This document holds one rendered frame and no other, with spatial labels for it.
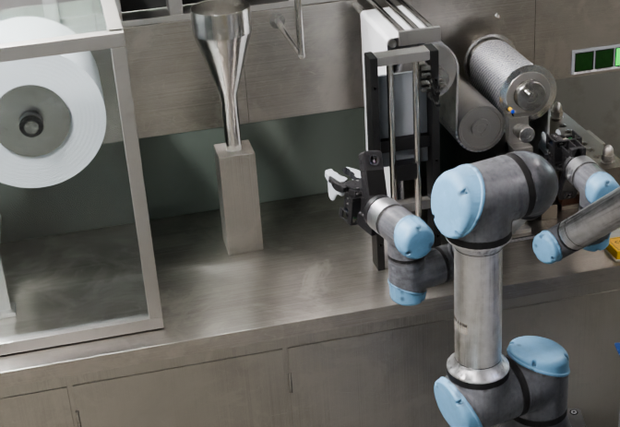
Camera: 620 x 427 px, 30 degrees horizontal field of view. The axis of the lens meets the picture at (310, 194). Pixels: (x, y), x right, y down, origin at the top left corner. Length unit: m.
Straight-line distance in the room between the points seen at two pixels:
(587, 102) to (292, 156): 2.18
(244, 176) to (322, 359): 0.48
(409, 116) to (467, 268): 0.73
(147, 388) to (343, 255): 0.59
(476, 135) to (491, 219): 0.92
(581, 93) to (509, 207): 3.08
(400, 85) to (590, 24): 0.80
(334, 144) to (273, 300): 0.60
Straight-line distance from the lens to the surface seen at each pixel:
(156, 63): 2.98
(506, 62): 2.93
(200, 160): 3.09
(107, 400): 2.70
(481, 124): 2.88
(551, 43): 3.25
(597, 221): 2.55
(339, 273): 2.80
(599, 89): 5.06
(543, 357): 2.24
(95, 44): 2.37
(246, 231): 2.90
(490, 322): 2.10
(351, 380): 2.79
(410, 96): 2.68
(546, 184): 2.02
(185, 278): 2.84
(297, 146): 3.12
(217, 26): 2.67
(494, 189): 1.97
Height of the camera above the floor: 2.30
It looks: 26 degrees down
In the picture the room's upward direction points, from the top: 4 degrees counter-clockwise
